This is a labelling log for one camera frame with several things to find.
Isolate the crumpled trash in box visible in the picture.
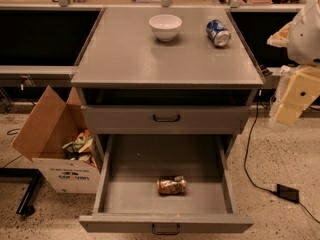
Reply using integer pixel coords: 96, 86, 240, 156
62, 129, 97, 167

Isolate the cardboard trash box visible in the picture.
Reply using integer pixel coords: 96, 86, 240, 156
12, 86, 100, 194

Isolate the black metal table leg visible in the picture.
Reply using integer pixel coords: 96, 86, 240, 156
0, 168, 43, 216

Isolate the blue soda can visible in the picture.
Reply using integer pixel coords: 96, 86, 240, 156
206, 19, 231, 47

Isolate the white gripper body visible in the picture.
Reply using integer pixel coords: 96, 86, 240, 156
272, 66, 312, 113

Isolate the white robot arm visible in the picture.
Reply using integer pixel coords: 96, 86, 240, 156
267, 0, 320, 127

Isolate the open grey middle drawer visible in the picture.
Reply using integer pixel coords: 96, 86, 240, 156
79, 135, 253, 235

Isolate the grey drawer cabinet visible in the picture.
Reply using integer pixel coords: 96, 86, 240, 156
72, 7, 263, 151

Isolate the black power adapter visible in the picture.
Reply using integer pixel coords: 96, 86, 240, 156
276, 184, 299, 203

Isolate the crushed orange can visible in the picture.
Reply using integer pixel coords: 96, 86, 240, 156
157, 176, 187, 195

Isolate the closed grey top drawer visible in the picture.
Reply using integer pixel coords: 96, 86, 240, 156
81, 105, 249, 134

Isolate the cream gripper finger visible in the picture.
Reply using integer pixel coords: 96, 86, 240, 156
272, 66, 320, 126

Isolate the black floor cable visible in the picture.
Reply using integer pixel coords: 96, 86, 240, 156
243, 100, 320, 224

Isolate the white ceramic bowl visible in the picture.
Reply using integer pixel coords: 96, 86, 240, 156
149, 14, 182, 42

